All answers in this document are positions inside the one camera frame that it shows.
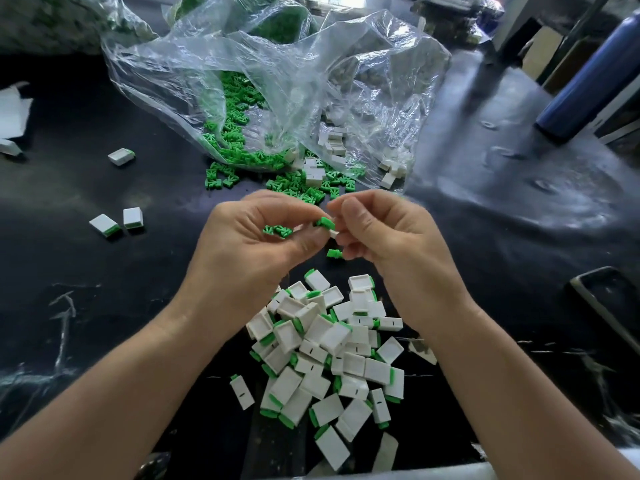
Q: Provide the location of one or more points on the brown cardboard box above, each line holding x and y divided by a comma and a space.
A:
545, 53

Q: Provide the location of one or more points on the heap of white caps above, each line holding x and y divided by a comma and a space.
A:
330, 150

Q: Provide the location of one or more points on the green plastic part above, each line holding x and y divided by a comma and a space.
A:
325, 223

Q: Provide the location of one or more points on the blue cylinder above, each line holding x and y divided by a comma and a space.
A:
595, 85

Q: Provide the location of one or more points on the white paper sheet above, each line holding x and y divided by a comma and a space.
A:
12, 115

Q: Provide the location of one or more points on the large bag of assembled pieces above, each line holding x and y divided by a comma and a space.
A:
65, 23

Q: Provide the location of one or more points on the grey machine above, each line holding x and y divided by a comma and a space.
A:
455, 13

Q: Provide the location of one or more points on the person's right hand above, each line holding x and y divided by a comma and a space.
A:
405, 250

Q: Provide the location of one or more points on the person's left hand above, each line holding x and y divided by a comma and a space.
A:
250, 260

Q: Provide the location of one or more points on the pile of assembled white-green pieces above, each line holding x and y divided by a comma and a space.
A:
325, 370

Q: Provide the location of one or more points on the pile of green clips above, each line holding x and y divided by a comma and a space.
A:
240, 135

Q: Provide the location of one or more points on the clear plastic bag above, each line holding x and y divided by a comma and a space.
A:
385, 75

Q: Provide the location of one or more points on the plastic bag full of green pieces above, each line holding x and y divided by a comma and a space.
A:
280, 20

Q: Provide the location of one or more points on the assembled white-green part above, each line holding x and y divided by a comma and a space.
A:
104, 226
121, 157
9, 148
242, 392
133, 218

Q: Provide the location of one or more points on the person's right forearm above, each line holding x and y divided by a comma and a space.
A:
535, 395

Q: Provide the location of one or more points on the empty white shell right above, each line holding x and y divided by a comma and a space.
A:
422, 351

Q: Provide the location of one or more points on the person's left forearm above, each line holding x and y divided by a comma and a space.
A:
100, 405

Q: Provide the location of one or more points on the white metal frame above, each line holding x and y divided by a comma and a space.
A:
515, 17

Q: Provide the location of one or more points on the black smartphone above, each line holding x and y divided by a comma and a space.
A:
612, 313

